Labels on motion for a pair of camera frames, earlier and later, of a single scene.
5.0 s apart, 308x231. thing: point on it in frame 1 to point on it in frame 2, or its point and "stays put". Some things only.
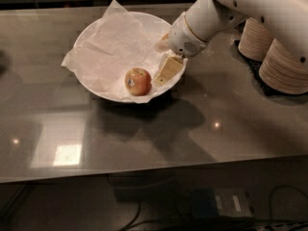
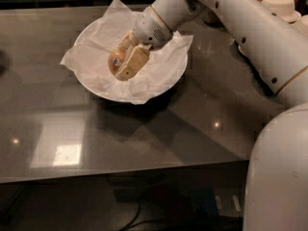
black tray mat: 254,68 stays put
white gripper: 183,38 to 149,30
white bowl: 108,47 stays put
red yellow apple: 138,82 to 115,59
